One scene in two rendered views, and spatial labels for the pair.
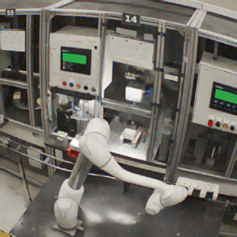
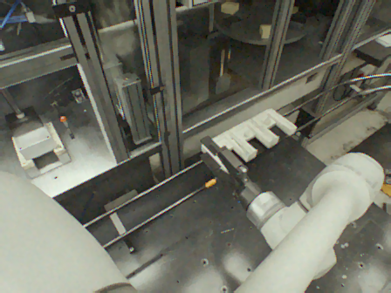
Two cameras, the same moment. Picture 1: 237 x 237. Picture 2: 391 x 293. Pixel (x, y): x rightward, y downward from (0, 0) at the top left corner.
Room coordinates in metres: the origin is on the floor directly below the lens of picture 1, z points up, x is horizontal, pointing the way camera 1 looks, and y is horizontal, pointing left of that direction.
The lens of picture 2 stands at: (1.45, 0.07, 1.62)
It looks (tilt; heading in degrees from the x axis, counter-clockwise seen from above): 50 degrees down; 306
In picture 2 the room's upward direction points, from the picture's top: straight up
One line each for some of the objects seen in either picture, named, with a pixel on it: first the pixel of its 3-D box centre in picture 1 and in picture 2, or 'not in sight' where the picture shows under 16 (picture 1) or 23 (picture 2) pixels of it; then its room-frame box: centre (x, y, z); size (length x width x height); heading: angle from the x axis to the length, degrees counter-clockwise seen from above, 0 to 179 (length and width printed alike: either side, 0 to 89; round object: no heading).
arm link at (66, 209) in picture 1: (65, 211); not in sight; (1.42, 0.33, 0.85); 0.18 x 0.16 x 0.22; 177
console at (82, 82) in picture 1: (79, 57); not in sight; (2.28, 0.31, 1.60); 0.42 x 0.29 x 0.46; 71
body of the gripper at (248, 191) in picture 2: not in sight; (245, 189); (1.57, -0.32, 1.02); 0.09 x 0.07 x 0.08; 161
